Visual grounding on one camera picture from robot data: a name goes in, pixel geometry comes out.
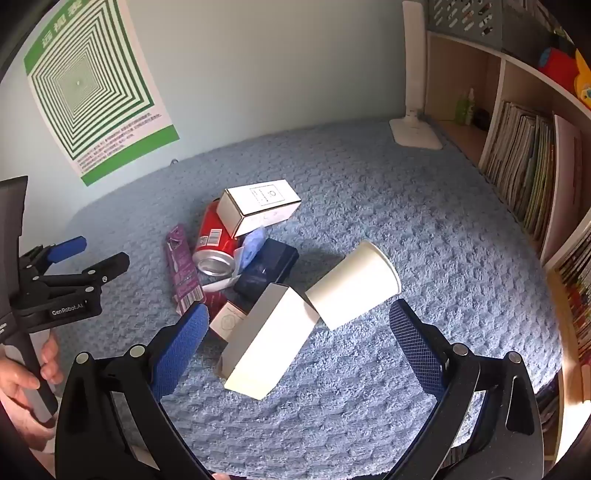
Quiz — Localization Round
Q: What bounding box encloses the plain white carton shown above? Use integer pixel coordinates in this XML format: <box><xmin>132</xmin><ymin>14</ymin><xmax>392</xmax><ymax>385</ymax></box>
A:
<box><xmin>217</xmin><ymin>282</ymin><xmax>320</xmax><ymax>401</ymax></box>

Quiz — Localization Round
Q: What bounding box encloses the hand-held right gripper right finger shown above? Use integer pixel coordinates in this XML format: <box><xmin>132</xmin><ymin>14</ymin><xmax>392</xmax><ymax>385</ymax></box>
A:
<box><xmin>389</xmin><ymin>299</ymin><xmax>544</xmax><ymax>480</ymax></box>

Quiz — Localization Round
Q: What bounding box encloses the green bottle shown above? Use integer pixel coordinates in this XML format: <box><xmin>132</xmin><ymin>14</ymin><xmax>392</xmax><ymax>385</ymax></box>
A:
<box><xmin>455</xmin><ymin>88</ymin><xmax>476</xmax><ymax>126</ymax></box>

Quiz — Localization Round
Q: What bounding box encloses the wooden bookshelf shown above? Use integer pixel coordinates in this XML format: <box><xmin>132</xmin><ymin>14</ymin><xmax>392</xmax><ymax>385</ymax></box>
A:
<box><xmin>425</xmin><ymin>28</ymin><xmax>591</xmax><ymax>462</ymax></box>

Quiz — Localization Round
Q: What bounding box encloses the grey perforated storage basket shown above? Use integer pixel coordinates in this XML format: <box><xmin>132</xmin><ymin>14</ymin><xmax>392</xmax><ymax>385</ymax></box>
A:
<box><xmin>427</xmin><ymin>0</ymin><xmax>504</xmax><ymax>49</ymax></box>

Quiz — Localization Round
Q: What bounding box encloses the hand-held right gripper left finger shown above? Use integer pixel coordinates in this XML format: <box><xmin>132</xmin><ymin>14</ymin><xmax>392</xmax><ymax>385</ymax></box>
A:
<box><xmin>54</xmin><ymin>301</ymin><xmax>218</xmax><ymax>480</ymax></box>

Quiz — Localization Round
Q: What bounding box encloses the white desk lamp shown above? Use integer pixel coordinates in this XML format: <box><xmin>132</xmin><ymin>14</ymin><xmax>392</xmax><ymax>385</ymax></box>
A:
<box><xmin>389</xmin><ymin>0</ymin><xmax>444</xmax><ymax>149</ymax></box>

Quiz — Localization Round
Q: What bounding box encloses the dark blue box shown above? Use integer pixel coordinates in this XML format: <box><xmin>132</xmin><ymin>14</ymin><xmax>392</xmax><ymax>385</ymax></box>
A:
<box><xmin>233</xmin><ymin>237</ymin><xmax>298</xmax><ymax>298</ymax></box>

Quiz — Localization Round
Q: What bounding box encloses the blue fluffy blanket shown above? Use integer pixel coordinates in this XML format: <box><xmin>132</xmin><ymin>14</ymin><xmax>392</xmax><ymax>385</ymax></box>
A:
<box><xmin>46</xmin><ymin>117</ymin><xmax>564</xmax><ymax>480</ymax></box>

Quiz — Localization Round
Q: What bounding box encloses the red-trimmed white box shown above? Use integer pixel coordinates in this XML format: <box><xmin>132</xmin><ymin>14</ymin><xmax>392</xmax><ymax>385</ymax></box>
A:
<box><xmin>209</xmin><ymin>300</ymin><xmax>247</xmax><ymax>344</ymax></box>

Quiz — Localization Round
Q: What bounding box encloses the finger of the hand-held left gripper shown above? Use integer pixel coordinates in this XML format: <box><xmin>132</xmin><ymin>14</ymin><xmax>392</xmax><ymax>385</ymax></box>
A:
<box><xmin>28</xmin><ymin>252</ymin><xmax>131</xmax><ymax>298</ymax></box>
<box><xmin>21</xmin><ymin>236</ymin><xmax>88</xmax><ymax>278</ymax></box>

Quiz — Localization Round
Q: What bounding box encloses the white line-print box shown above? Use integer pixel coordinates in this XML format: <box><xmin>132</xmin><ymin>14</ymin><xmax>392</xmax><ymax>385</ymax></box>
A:
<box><xmin>216</xmin><ymin>179</ymin><xmax>302</xmax><ymax>238</ymax></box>

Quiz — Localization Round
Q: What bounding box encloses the dark grey storage basket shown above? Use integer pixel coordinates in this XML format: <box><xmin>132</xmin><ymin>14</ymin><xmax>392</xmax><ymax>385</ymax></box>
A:
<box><xmin>501</xmin><ymin>0</ymin><xmax>555</xmax><ymax>65</ymax></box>

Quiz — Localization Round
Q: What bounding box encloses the person's left hand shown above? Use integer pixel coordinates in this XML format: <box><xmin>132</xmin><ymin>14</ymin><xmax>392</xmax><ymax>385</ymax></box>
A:
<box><xmin>0</xmin><ymin>333</ymin><xmax>63</xmax><ymax>439</ymax></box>

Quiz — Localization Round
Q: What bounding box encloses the red soda can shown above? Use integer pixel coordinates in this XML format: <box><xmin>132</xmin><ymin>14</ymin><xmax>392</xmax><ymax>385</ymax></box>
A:
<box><xmin>191</xmin><ymin>198</ymin><xmax>238</xmax><ymax>278</ymax></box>

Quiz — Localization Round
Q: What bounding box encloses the green striped wall poster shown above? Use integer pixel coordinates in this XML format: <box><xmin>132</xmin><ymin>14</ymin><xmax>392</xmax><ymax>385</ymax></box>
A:
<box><xmin>23</xmin><ymin>0</ymin><xmax>180</xmax><ymax>188</ymax></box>

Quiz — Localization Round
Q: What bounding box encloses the white folder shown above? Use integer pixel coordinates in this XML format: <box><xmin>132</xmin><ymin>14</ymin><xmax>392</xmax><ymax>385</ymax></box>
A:
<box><xmin>540</xmin><ymin>113</ymin><xmax>583</xmax><ymax>266</ymax></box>

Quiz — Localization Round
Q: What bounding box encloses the stack of colourful books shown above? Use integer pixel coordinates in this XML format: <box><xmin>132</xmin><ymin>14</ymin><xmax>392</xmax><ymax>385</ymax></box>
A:
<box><xmin>556</xmin><ymin>240</ymin><xmax>591</xmax><ymax>365</ymax></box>

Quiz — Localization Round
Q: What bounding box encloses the purple packet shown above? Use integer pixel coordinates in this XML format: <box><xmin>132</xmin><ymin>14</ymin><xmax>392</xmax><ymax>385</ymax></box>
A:
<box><xmin>165</xmin><ymin>224</ymin><xmax>205</xmax><ymax>317</ymax></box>

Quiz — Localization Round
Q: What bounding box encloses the red and yellow plush toy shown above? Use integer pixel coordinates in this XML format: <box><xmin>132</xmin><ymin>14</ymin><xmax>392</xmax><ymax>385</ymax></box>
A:
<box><xmin>538</xmin><ymin>46</ymin><xmax>591</xmax><ymax>109</ymax></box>

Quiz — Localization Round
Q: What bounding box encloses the white paper cup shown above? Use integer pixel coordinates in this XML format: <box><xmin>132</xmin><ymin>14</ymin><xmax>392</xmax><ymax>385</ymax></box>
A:
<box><xmin>305</xmin><ymin>240</ymin><xmax>402</xmax><ymax>330</ymax></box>

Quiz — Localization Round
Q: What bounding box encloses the blue plastic bag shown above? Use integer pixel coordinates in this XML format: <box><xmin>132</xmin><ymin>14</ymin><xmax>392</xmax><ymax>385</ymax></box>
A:
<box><xmin>233</xmin><ymin>226</ymin><xmax>267</xmax><ymax>271</ymax></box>

